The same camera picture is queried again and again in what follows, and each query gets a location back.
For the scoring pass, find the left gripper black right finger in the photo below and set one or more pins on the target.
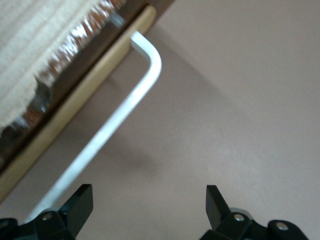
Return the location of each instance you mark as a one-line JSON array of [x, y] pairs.
[[225, 222]]

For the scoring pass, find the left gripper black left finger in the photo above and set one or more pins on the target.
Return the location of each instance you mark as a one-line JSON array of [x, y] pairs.
[[75, 212]]

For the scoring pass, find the brown table mat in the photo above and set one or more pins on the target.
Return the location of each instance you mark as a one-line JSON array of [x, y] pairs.
[[225, 100]]

